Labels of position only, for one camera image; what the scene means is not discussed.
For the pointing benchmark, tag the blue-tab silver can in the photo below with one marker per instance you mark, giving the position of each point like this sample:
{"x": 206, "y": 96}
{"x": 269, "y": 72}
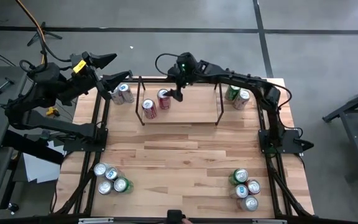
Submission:
{"x": 126, "y": 93}
{"x": 239, "y": 191}
{"x": 112, "y": 173}

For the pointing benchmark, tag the wooden shelf black metal frame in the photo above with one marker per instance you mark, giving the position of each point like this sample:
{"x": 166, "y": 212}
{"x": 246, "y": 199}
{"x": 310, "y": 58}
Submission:
{"x": 194, "y": 109}

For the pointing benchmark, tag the yellow sticker label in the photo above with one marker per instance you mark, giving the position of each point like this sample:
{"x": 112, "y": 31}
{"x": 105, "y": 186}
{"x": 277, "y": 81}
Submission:
{"x": 79, "y": 66}

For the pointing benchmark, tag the black aluminium rig frame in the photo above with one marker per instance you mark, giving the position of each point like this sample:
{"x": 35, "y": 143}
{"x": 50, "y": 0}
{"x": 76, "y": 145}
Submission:
{"x": 105, "y": 115}

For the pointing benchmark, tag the small yellow clamp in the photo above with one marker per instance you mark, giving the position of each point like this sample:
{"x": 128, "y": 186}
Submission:
{"x": 52, "y": 111}

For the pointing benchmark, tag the red Coca-Cola can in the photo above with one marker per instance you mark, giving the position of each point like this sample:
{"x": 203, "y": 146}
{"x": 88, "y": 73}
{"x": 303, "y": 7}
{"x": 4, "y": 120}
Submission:
{"x": 253, "y": 186}
{"x": 164, "y": 103}
{"x": 149, "y": 110}

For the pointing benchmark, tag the black caster knob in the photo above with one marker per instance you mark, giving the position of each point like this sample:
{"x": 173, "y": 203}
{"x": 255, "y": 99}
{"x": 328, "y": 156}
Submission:
{"x": 12, "y": 208}

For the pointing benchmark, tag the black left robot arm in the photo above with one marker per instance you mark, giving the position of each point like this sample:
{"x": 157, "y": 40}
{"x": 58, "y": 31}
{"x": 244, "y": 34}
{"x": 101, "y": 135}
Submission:
{"x": 51, "y": 124}

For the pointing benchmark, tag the person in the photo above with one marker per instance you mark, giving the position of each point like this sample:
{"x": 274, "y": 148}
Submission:
{"x": 174, "y": 216}

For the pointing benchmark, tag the silver Diet Coke can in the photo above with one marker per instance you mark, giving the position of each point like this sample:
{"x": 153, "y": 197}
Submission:
{"x": 105, "y": 187}
{"x": 241, "y": 99}
{"x": 100, "y": 169}
{"x": 117, "y": 97}
{"x": 249, "y": 203}

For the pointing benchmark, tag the green soda can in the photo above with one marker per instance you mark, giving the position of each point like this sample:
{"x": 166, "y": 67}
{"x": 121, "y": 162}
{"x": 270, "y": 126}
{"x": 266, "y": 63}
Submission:
{"x": 122, "y": 185}
{"x": 238, "y": 176}
{"x": 231, "y": 93}

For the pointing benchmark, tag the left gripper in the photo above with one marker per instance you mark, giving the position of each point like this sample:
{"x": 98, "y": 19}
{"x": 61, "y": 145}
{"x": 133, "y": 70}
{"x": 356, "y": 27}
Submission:
{"x": 82, "y": 81}

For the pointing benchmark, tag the silver bracket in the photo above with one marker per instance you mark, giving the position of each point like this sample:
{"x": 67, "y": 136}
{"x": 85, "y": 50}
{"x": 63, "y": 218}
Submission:
{"x": 269, "y": 221}
{"x": 95, "y": 220}

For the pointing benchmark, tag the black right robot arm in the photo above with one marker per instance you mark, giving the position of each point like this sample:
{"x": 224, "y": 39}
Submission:
{"x": 244, "y": 82}

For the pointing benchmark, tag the dark grey neighbour table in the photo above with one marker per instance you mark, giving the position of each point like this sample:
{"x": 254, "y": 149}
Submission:
{"x": 350, "y": 124}

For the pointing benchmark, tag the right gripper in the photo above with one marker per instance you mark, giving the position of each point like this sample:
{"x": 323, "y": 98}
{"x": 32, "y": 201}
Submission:
{"x": 183, "y": 71}

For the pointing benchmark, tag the black tripod base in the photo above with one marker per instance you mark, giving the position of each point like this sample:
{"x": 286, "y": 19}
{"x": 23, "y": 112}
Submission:
{"x": 43, "y": 32}

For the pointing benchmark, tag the white paper sheets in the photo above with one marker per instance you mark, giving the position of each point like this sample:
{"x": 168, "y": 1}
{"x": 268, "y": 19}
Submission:
{"x": 39, "y": 168}

